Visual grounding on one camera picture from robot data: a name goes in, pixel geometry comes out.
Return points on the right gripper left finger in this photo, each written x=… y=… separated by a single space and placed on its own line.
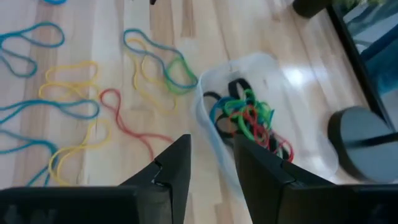
x=124 y=205

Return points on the green plant in black pot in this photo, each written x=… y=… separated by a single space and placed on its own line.
x=308 y=6

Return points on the red rubber band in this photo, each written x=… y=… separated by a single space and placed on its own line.
x=289 y=151
x=118 y=115
x=258 y=132

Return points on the white globe lamp, black base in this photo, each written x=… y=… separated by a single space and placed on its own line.
x=363 y=146

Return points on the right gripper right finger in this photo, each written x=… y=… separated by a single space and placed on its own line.
x=280 y=199

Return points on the green rubber band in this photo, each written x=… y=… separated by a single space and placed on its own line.
x=177 y=90
x=241 y=126

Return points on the clear plastic bin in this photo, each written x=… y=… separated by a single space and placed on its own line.
x=304 y=124

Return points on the yellow rubber band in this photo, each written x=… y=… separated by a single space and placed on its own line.
x=136 y=77
x=71 y=63
x=74 y=148

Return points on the wide black rubber band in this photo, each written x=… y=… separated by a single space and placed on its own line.
x=210 y=94
x=237 y=81

